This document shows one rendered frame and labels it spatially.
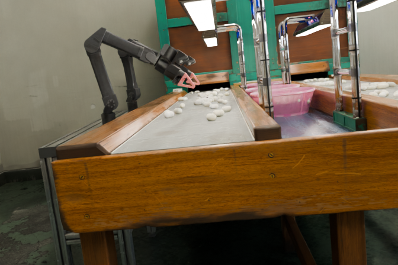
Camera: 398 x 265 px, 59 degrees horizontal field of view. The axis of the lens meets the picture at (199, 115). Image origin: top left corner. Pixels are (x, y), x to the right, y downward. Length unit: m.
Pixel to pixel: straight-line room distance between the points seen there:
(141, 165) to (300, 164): 0.32
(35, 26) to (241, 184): 3.23
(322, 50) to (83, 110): 2.23
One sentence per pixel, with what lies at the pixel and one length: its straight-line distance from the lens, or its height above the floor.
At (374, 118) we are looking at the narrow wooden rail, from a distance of 1.02.
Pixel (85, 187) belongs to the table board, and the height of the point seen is 0.68.
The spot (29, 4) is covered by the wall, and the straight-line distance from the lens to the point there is 3.80.
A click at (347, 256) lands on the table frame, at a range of 0.89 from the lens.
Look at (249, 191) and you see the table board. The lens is 0.73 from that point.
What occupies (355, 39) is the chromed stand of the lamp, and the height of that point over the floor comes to 0.93.
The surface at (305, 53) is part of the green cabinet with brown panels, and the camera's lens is 2.60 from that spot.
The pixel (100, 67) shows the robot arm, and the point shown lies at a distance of 1.63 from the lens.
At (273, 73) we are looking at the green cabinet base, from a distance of 2.55.
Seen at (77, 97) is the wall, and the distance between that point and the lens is 3.61.
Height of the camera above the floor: 0.89
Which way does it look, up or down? 7 degrees down
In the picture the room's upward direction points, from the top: 6 degrees counter-clockwise
